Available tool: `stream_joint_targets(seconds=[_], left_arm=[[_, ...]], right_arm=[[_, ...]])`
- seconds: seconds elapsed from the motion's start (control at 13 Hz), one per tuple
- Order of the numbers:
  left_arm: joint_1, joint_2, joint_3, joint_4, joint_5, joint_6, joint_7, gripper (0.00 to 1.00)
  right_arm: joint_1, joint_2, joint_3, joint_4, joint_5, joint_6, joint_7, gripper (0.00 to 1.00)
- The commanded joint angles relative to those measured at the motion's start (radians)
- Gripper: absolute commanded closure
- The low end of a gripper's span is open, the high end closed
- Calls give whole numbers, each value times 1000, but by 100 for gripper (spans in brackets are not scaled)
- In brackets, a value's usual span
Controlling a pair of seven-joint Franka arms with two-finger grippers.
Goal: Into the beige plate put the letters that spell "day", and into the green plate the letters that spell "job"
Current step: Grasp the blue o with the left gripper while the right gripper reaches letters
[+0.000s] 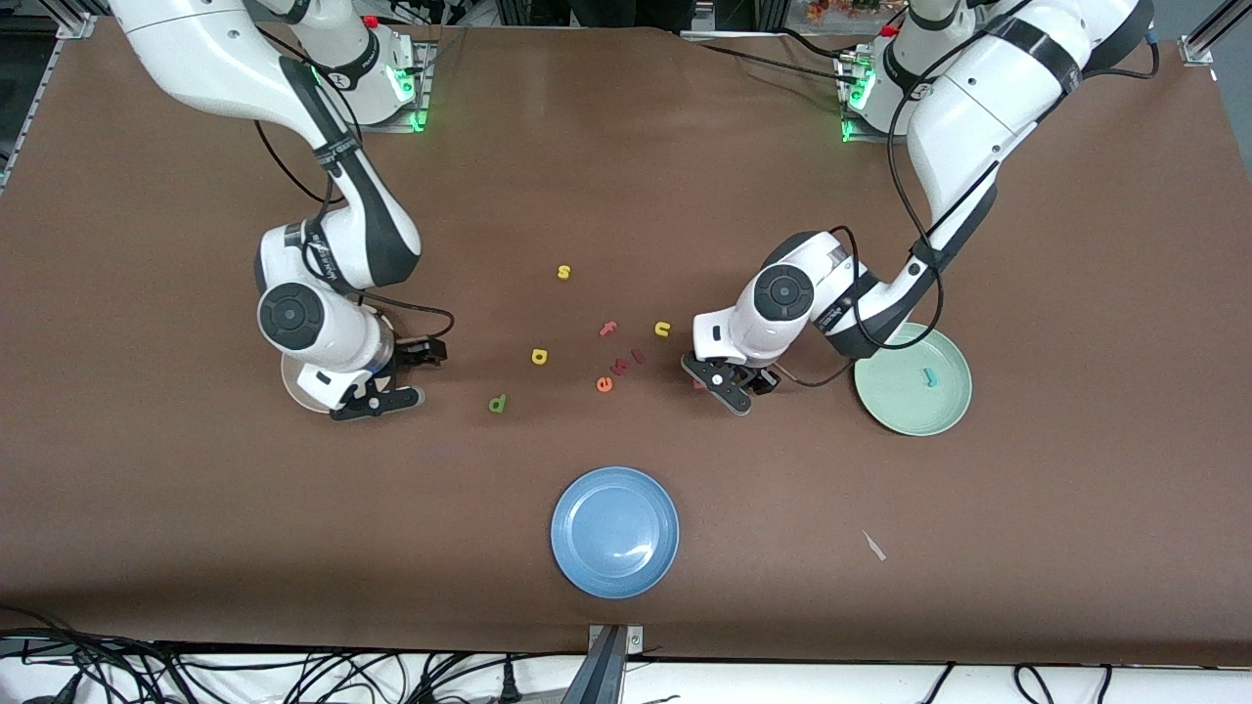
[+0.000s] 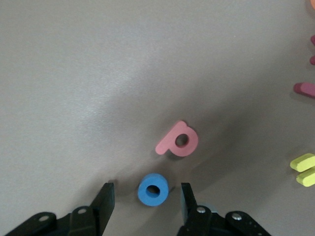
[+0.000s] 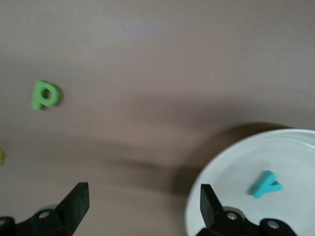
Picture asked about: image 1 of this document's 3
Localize grey metal post bracket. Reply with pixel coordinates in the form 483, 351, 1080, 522
562, 624, 645, 704

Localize blue plate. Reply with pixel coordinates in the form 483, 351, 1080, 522
550, 466, 681, 599

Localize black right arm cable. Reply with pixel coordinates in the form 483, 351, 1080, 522
252, 59, 457, 341

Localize aluminium frame profile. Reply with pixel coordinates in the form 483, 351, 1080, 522
39, 0, 99, 40
1179, 0, 1252, 66

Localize black aluminium frame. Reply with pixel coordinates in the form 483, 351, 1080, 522
494, 0, 788, 30

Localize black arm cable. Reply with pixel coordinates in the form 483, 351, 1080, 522
782, 0, 1162, 388
252, 59, 457, 341

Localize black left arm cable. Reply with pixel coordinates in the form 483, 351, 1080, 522
782, 0, 1162, 388

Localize black table cable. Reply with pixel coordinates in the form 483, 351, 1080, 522
778, 27, 847, 62
696, 43, 854, 87

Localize light green plate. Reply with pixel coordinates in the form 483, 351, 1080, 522
853, 322, 973, 437

